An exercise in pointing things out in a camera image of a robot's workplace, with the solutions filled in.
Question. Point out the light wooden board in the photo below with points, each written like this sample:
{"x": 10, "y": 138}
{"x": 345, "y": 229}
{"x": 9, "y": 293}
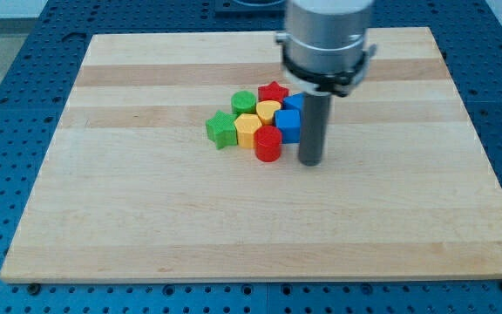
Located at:
{"x": 131, "y": 190}

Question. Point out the black clamp ring mount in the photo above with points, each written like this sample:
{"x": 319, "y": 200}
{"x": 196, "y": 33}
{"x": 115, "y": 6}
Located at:
{"x": 327, "y": 68}

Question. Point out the green cylinder block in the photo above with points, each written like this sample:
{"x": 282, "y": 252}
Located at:
{"x": 243, "y": 102}

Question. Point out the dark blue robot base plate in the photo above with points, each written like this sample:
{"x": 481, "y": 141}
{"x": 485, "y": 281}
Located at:
{"x": 225, "y": 7}

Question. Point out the yellow pentagon block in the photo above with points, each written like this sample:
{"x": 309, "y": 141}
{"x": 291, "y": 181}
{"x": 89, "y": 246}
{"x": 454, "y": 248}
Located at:
{"x": 246, "y": 125}

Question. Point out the yellow heart block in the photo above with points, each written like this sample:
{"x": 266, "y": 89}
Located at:
{"x": 266, "y": 109}

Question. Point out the green star block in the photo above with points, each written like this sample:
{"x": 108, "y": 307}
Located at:
{"x": 221, "y": 129}

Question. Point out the blue cube block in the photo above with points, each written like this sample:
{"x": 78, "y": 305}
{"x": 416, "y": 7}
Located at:
{"x": 289, "y": 123}

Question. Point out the red cylinder block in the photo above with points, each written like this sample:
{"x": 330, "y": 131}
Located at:
{"x": 268, "y": 143}

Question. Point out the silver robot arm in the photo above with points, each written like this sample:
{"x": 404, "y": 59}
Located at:
{"x": 313, "y": 21}

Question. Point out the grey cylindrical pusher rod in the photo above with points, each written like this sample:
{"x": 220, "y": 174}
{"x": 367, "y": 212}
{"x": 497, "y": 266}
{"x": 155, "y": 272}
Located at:
{"x": 314, "y": 119}

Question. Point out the red star block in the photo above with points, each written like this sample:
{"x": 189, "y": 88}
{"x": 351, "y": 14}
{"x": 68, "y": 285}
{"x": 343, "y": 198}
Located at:
{"x": 272, "y": 91}

